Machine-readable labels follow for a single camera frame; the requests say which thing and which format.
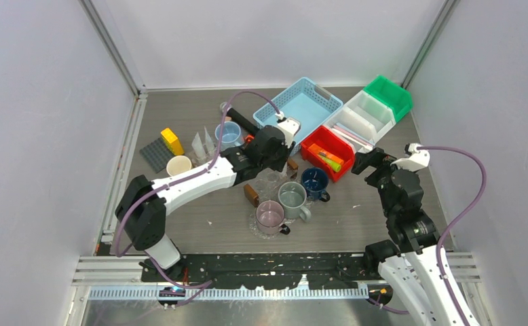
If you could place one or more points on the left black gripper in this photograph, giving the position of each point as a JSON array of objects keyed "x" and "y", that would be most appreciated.
[{"x": 285, "y": 153}]

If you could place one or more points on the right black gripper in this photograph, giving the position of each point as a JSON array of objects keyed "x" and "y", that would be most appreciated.
[{"x": 375, "y": 157}]

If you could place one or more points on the light blue mug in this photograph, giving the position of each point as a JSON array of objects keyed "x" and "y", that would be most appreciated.
[{"x": 229, "y": 134}]

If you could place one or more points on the green toothpaste tube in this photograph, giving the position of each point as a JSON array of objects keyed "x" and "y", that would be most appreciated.
[{"x": 336, "y": 167}]

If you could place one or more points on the orange toothpaste tube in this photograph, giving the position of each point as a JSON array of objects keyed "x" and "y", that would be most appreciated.
[{"x": 316, "y": 149}]

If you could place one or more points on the grey mug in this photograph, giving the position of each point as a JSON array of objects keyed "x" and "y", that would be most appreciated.
[{"x": 293, "y": 198}]

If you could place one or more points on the dark blue mug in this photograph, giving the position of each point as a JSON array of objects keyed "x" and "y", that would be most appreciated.
[{"x": 315, "y": 182}]

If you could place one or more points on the teal cap toothpaste tube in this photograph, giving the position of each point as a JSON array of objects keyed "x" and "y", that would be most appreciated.
[{"x": 209, "y": 143}]

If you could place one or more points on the mauve mug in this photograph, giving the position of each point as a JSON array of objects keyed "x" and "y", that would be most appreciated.
[{"x": 270, "y": 213}]

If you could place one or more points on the pink cap toothpaste tube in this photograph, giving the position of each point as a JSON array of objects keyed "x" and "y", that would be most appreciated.
[{"x": 198, "y": 146}]

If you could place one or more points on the yellow mug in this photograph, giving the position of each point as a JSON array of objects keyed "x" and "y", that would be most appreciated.
[{"x": 178, "y": 165}]

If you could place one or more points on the clear acrylic toothbrush holder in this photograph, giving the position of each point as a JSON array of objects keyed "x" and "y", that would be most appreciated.
[{"x": 200, "y": 160}]

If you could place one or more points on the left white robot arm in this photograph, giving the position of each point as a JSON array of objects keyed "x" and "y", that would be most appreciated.
[{"x": 143, "y": 208}]

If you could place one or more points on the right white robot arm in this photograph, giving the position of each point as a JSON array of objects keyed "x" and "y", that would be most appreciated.
[{"x": 413, "y": 261}]

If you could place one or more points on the red orange block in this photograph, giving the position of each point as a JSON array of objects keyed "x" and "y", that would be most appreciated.
[{"x": 248, "y": 138}]

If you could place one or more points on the black microphone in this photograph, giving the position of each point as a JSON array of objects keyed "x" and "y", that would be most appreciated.
[{"x": 242, "y": 121}]

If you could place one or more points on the white plastic bin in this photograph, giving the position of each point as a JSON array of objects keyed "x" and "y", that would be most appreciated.
[{"x": 365, "y": 116}]

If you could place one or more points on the red plastic bin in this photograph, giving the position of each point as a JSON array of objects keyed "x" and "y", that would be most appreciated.
[{"x": 323, "y": 137}]

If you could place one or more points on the light blue plastic basket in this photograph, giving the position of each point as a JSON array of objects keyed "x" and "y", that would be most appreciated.
[{"x": 309, "y": 104}]

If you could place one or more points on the green plastic bin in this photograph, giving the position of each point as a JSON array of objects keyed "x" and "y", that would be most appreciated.
[{"x": 393, "y": 96}]

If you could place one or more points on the yellow building brick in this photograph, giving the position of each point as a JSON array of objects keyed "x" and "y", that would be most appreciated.
[{"x": 172, "y": 142}]

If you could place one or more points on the grey building baseplate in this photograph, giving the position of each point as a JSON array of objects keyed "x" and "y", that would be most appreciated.
[{"x": 157, "y": 155}]

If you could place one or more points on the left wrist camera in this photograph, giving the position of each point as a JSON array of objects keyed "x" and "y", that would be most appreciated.
[{"x": 289, "y": 127}]

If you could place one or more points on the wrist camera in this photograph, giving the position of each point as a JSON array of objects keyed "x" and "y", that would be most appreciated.
[
  {"x": 416, "y": 159},
  {"x": 289, "y": 127}
]

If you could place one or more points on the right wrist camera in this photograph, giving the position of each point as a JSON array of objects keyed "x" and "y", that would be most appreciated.
[{"x": 416, "y": 159}]

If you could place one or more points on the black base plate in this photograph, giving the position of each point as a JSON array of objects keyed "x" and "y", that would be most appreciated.
[{"x": 276, "y": 271}]

